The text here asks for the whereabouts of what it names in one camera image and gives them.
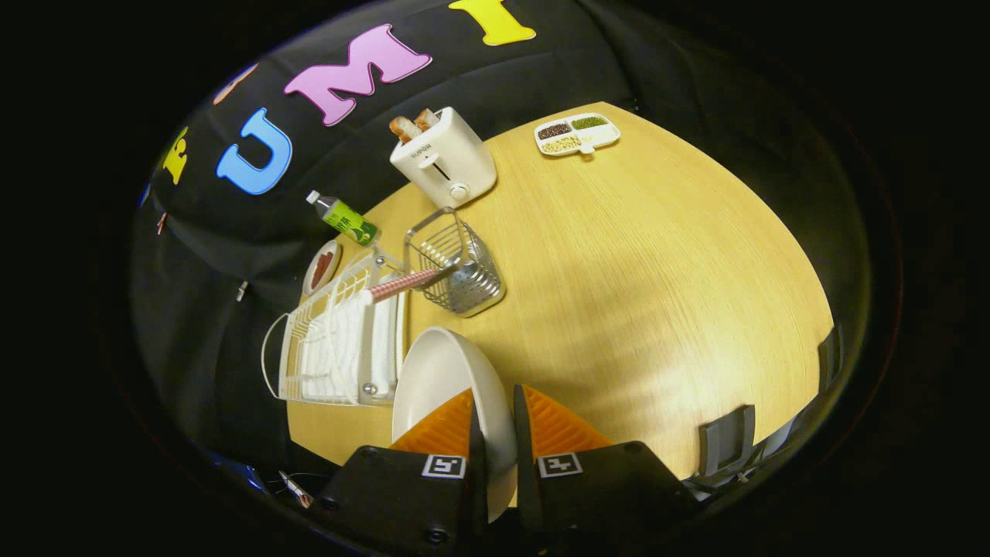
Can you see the grey chair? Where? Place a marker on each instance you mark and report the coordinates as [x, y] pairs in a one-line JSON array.
[[829, 356], [727, 445]]

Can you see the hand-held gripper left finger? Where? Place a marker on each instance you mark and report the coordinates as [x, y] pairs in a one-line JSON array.
[[402, 495]]

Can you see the red sausage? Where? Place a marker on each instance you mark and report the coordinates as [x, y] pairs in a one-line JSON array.
[[319, 271], [326, 261]]

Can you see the white divided dish with beans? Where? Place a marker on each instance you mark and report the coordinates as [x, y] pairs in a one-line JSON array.
[[603, 135]]

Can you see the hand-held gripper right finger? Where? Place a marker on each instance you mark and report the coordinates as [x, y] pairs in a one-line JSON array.
[[588, 495]]

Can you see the toasted bread slice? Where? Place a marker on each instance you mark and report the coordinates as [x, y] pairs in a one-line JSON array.
[[427, 118], [404, 128]]

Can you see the small plate with sausages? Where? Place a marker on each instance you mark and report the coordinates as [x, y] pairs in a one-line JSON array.
[[309, 278]]

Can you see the black backdrop cloth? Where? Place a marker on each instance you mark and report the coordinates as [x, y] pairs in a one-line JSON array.
[[503, 70]]

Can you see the white round plate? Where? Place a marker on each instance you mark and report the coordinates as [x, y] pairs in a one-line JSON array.
[[441, 371]]

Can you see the white toaster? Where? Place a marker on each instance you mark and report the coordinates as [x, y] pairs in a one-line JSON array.
[[456, 155]]

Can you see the green label drink bottle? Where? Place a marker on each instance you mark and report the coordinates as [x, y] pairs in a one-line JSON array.
[[348, 220]]

